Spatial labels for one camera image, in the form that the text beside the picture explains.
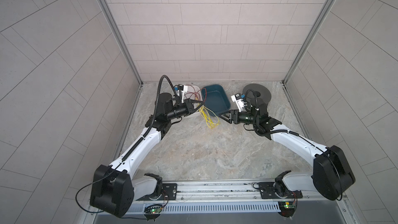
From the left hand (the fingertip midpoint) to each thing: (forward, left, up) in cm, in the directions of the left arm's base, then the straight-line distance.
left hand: (206, 103), depth 70 cm
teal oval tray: (+24, -6, -27) cm, 36 cm away
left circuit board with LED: (-38, +22, -24) cm, 50 cm away
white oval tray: (+31, +12, -25) cm, 41 cm away
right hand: (-1, -8, -9) cm, 12 cm away
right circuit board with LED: (-37, -36, -27) cm, 58 cm away
